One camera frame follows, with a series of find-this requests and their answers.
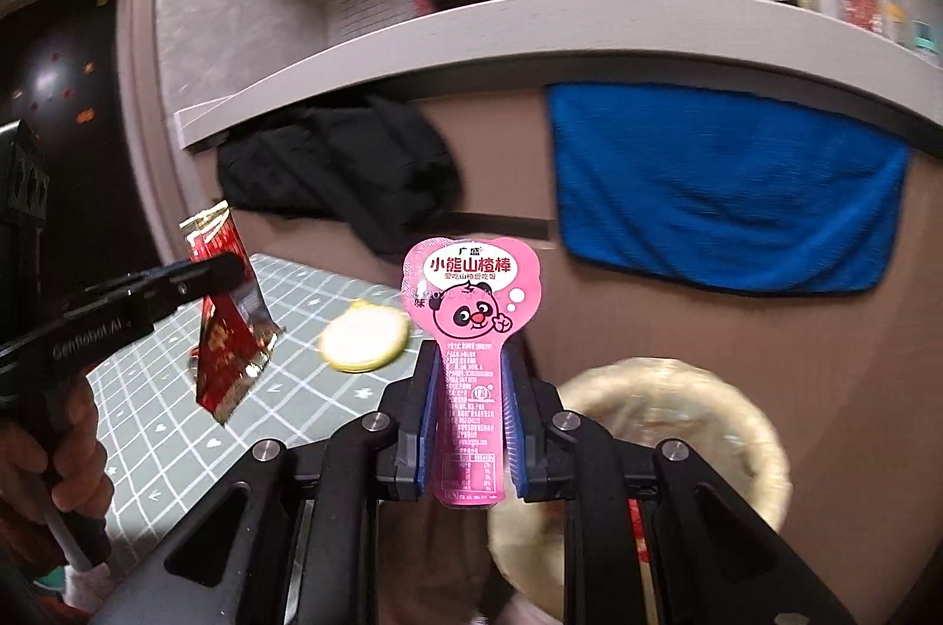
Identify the yellow round sponge pad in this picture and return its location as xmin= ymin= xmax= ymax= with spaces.
xmin=318 ymin=299 xmax=409 ymax=375

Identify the red snack wrapper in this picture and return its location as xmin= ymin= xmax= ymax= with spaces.
xmin=180 ymin=201 xmax=281 ymax=424

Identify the green grid tablecloth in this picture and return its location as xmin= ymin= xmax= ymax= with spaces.
xmin=90 ymin=253 xmax=424 ymax=573

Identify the blue hanging towel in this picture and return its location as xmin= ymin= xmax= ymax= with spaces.
xmin=546 ymin=82 xmax=911 ymax=295

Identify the small teal timer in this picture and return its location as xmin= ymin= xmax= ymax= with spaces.
xmin=913 ymin=21 xmax=938 ymax=57

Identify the black jacket on counter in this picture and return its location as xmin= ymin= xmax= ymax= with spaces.
xmin=216 ymin=97 xmax=462 ymax=263

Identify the trash bin with yellow bag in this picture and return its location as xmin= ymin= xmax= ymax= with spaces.
xmin=489 ymin=357 xmax=791 ymax=623

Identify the pink hawthorn candy wrapper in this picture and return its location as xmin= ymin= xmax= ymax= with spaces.
xmin=401 ymin=237 xmax=542 ymax=508

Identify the person's left hand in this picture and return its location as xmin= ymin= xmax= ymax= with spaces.
xmin=2 ymin=375 xmax=114 ymax=523

